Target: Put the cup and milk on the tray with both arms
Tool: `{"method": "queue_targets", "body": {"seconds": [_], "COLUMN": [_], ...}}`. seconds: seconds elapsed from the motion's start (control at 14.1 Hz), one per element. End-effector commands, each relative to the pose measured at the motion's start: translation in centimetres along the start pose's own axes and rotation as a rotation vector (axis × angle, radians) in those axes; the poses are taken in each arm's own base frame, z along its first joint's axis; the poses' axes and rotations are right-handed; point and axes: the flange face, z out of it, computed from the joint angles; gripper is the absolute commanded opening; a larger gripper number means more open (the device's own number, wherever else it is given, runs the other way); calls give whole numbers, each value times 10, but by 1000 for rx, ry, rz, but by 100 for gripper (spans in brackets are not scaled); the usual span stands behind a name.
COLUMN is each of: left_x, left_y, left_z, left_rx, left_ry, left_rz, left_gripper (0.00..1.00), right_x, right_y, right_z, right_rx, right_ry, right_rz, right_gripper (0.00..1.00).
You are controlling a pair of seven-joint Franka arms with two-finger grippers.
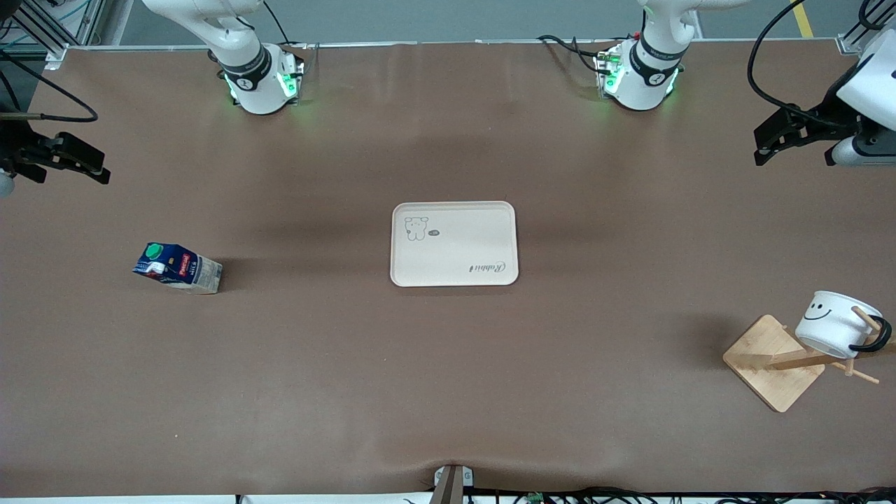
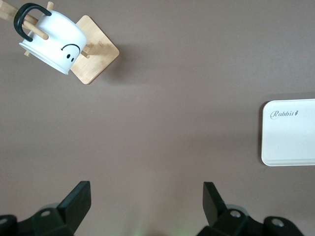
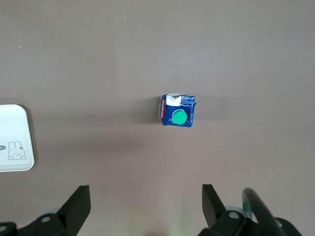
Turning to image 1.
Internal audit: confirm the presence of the blue white milk carton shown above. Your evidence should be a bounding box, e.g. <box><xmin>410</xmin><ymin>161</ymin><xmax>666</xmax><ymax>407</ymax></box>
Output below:
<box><xmin>132</xmin><ymin>241</ymin><xmax>224</xmax><ymax>295</ymax></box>

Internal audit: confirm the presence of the white smiley cup black handle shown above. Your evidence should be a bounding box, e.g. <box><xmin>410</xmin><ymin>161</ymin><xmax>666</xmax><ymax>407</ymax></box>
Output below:
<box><xmin>794</xmin><ymin>290</ymin><xmax>894</xmax><ymax>360</ymax></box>

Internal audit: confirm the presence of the wooden cup rack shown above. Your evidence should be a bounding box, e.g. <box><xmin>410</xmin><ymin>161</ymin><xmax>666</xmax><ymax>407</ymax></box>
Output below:
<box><xmin>722</xmin><ymin>305</ymin><xmax>896</xmax><ymax>414</ymax></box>

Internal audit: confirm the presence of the cream tray with rabbit print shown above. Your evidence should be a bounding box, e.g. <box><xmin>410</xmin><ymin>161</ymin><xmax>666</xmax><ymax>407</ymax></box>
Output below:
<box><xmin>390</xmin><ymin>201</ymin><xmax>520</xmax><ymax>288</ymax></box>

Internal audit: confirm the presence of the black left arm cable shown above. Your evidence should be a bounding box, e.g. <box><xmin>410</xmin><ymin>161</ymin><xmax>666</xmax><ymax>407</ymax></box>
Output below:
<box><xmin>746</xmin><ymin>0</ymin><xmax>862</xmax><ymax>131</ymax></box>

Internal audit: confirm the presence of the aluminium frame post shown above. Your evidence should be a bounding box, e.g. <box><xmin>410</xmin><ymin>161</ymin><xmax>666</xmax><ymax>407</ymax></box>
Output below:
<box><xmin>0</xmin><ymin>0</ymin><xmax>107</xmax><ymax>71</ymax></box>
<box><xmin>835</xmin><ymin>0</ymin><xmax>896</xmax><ymax>57</ymax></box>

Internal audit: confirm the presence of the black right base cable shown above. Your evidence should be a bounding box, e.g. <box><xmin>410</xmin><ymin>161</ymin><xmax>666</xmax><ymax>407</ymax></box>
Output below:
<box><xmin>261</xmin><ymin>0</ymin><xmax>310</xmax><ymax>51</ymax></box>

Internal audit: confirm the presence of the black base cable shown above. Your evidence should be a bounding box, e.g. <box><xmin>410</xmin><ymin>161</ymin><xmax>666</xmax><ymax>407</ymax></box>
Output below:
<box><xmin>537</xmin><ymin>33</ymin><xmax>611</xmax><ymax>75</ymax></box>
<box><xmin>261</xmin><ymin>0</ymin><xmax>310</xmax><ymax>51</ymax></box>

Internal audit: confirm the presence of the black left base cable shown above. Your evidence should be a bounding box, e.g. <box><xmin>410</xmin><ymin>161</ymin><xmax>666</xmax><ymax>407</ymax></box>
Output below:
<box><xmin>537</xmin><ymin>33</ymin><xmax>611</xmax><ymax>75</ymax></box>

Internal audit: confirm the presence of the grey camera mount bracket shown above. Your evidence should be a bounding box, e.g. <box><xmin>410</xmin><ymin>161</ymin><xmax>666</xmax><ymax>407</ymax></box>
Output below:
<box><xmin>433</xmin><ymin>463</ymin><xmax>475</xmax><ymax>504</ymax></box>

